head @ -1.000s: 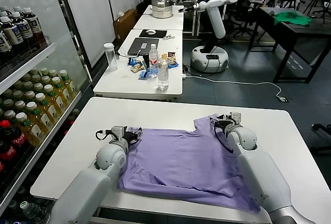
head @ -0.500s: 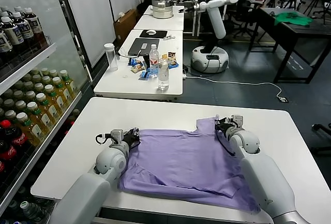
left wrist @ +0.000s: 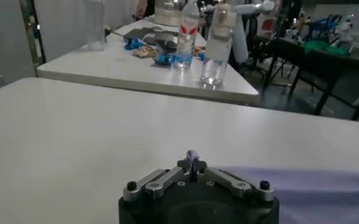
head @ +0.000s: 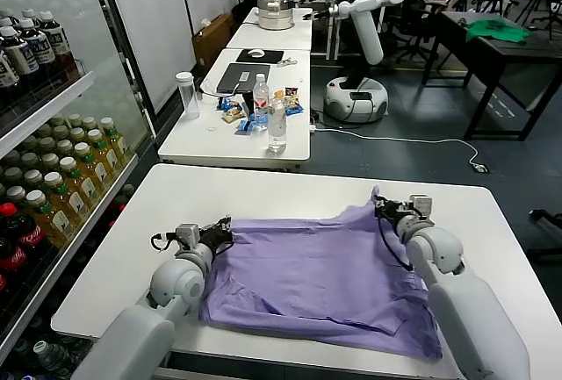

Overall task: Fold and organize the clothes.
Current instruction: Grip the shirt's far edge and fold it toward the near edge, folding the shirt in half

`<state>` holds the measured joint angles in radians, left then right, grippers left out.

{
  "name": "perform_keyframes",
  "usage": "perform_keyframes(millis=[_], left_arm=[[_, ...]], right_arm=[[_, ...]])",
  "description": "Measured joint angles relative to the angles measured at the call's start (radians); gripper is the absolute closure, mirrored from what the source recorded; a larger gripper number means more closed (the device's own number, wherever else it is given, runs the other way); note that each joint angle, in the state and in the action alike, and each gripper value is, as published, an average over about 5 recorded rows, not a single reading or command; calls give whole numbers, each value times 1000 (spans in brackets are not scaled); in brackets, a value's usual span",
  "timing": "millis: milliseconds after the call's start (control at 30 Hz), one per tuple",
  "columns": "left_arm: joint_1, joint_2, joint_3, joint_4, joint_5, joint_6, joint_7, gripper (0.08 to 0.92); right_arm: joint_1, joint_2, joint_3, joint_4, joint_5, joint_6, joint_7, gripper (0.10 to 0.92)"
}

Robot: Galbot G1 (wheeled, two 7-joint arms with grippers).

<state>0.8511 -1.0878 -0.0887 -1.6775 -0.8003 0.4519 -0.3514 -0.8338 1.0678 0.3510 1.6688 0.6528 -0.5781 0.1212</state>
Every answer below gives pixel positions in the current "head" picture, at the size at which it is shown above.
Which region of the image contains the black swivel chair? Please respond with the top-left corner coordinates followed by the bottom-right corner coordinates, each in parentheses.
top-left (529, 207), bottom-right (562, 263)

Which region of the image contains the small water bottle green label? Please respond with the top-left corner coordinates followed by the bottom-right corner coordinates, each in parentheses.
top-left (32, 340), bottom-right (75, 376)

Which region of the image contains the white wheeled humanoid robot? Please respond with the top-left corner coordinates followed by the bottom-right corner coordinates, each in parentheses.
top-left (323, 0), bottom-right (395, 125)

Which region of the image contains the water bottle red label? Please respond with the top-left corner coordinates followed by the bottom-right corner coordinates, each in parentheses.
top-left (252, 73), bottom-right (270, 131)

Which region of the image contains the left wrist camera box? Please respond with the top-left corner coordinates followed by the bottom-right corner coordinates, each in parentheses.
top-left (175, 223), bottom-right (202, 246)

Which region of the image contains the steel steamer pot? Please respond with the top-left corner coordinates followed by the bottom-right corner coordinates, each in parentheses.
top-left (256, 0), bottom-right (296, 32)

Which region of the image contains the white rectangular desk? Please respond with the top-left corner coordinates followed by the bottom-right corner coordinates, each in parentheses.
top-left (156, 48), bottom-right (313, 169)
top-left (242, 6), bottom-right (313, 27)
top-left (225, 23), bottom-right (313, 52)

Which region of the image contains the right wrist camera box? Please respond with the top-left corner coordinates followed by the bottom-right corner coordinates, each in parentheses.
top-left (409, 194), bottom-right (435, 219)

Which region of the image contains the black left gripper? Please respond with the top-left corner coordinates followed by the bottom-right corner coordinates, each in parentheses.
top-left (199, 216), bottom-right (234, 247)

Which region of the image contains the black table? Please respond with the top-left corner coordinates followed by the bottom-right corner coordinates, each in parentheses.
top-left (421, 10), bottom-right (562, 142)

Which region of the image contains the purple t-shirt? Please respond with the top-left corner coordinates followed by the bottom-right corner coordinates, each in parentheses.
top-left (199, 184), bottom-right (443, 362)

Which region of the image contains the white power cable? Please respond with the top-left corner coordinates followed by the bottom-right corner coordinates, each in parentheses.
top-left (313, 125), bottom-right (480, 165)

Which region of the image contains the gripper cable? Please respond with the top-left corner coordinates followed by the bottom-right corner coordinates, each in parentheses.
top-left (150, 232), bottom-right (173, 254)
top-left (378, 215), bottom-right (416, 273)

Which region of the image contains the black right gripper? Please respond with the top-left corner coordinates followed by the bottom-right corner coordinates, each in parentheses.
top-left (373, 195), bottom-right (414, 224)

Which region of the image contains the cola bottle red cap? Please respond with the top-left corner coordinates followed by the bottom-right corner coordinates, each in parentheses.
top-left (0, 202), bottom-right (44, 285)
top-left (0, 238), bottom-right (27, 310)

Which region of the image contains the tan cracker packet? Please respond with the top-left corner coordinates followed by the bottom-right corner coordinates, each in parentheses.
top-left (220, 106), bottom-right (248, 125)

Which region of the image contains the green cloth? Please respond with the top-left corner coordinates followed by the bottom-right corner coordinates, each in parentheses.
top-left (464, 18), bottom-right (532, 43)

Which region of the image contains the brown cardboard box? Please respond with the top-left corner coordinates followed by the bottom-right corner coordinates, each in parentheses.
top-left (191, 13), bottom-right (234, 78)

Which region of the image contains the black mouse pad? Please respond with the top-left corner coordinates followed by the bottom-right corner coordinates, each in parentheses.
top-left (235, 47), bottom-right (286, 64)

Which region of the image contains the clear unlabelled water bottle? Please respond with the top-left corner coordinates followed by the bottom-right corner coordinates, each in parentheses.
top-left (267, 97), bottom-right (288, 154)

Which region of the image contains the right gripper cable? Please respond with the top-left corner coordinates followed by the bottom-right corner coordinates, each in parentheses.
top-left (378, 215), bottom-right (416, 273)

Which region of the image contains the clear tumbler white lid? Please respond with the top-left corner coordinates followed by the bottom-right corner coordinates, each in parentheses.
top-left (175, 71), bottom-right (202, 120)

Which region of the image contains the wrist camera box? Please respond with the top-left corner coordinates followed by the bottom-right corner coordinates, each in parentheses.
top-left (175, 223), bottom-right (202, 246)
top-left (409, 194), bottom-right (435, 219)

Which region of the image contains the glass door drinks fridge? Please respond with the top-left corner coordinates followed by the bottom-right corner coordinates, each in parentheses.
top-left (0, 0), bottom-right (160, 357)

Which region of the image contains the dark grey laptop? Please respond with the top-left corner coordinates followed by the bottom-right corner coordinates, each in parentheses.
top-left (215, 62), bottom-right (271, 95)

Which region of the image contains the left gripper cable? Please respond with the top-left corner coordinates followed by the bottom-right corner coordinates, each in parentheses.
top-left (150, 232), bottom-right (173, 254)

